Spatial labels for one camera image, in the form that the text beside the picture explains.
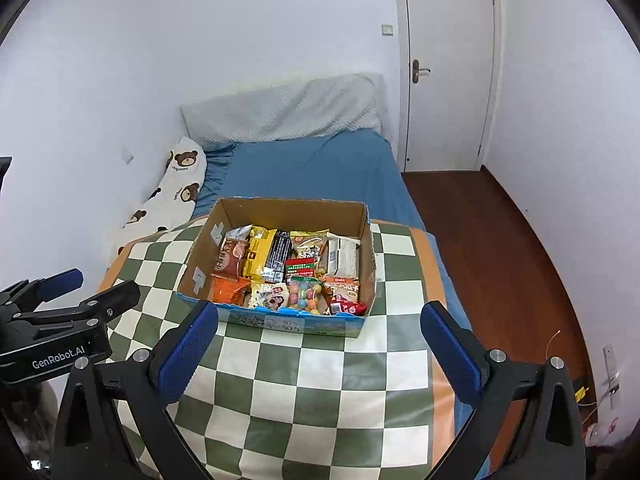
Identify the green white checkered blanket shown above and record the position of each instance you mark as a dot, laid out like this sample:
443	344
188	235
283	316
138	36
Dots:
288	405

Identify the white light switch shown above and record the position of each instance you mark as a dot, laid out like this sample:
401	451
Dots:
387	30

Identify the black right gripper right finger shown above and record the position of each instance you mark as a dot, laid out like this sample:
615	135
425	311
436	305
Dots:
547	443

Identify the cardboard milk carton box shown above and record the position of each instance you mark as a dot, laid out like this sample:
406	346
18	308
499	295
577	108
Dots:
342	218

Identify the yellow snack bag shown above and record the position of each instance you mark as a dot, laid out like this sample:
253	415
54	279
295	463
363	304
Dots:
257	252

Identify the colourful gumball candy bag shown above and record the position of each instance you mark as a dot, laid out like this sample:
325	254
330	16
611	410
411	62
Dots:
304	294

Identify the yellow black snack packet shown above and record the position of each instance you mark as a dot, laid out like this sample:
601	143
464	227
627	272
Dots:
309	244

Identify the white door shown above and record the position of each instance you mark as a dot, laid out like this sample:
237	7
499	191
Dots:
446	119

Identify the brown pastry snack packet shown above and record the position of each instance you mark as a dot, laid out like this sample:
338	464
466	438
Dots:
231	258

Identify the grey snack packet with barcode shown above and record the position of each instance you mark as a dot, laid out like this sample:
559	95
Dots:
242	233

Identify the orange chips bag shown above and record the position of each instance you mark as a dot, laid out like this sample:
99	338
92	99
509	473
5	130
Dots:
226	290

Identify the red spicy strip packet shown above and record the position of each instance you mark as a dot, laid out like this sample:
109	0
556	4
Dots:
304	267

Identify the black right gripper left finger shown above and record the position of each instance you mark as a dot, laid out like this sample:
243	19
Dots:
89	441

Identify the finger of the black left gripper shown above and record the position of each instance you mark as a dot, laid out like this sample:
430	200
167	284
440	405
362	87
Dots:
107	305
52	282

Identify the white cookie packet in box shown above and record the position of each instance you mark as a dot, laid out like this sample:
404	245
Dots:
270	296

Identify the white brown Franzzi cookie packet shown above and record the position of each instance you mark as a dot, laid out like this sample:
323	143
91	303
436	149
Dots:
342	256

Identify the white bear print pillow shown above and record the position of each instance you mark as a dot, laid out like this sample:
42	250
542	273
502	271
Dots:
173	200

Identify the red KitKat packet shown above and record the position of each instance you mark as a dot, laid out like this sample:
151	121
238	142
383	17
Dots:
340	305

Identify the black snack bar packet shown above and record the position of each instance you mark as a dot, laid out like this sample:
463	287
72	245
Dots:
273	270

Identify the grey white pillow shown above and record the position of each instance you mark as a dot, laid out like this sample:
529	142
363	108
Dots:
298	109

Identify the blue bed sheet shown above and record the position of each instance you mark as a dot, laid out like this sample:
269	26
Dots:
349	166

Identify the metal door handle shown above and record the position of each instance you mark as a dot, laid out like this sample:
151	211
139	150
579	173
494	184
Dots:
418	72

